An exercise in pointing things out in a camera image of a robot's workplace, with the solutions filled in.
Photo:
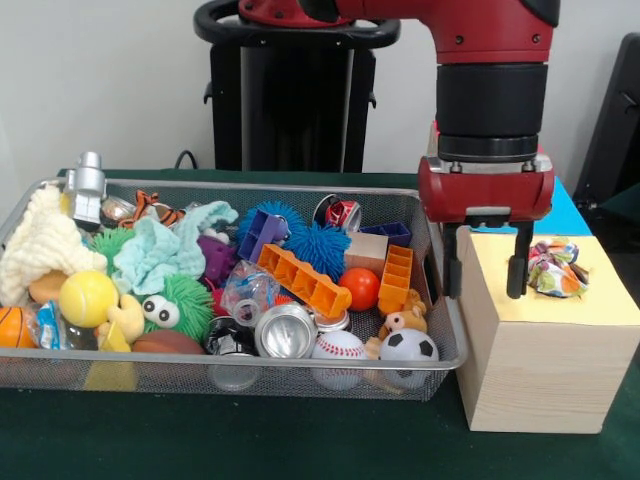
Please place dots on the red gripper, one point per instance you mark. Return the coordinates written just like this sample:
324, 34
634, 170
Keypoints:
485, 192

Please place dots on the small polka-dot cloth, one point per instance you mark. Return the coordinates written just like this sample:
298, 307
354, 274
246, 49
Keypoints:
555, 272

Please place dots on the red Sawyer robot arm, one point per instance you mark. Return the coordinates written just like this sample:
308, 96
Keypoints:
490, 75

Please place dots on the wooden box with three holes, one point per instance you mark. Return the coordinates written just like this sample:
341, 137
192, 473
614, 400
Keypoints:
540, 380

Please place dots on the short orange toy brick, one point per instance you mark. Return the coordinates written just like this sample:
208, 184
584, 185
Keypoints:
396, 277

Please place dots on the soccer ball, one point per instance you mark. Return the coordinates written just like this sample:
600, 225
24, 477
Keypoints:
407, 347

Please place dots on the dark green table cloth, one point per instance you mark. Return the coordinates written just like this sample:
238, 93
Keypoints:
625, 210
250, 440

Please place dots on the baseball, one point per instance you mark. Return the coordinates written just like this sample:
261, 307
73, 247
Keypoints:
340, 347

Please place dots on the black upright panel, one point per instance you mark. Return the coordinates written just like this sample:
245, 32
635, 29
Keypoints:
615, 125

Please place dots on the long orange toy brick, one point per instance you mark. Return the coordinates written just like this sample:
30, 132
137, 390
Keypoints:
300, 277

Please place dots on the green spiky toy with eyes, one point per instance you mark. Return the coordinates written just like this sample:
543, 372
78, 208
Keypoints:
185, 305

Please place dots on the mint green cloth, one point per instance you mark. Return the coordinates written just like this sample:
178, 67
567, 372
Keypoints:
152, 250

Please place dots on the yellow ball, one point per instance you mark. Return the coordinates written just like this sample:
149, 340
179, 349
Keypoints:
87, 299

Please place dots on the silver toy robot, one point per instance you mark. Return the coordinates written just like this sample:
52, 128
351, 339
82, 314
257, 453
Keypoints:
87, 195

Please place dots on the cream knitted cloth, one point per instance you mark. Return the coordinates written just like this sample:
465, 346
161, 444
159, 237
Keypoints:
42, 245

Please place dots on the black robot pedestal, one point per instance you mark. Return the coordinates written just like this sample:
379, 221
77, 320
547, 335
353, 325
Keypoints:
300, 140

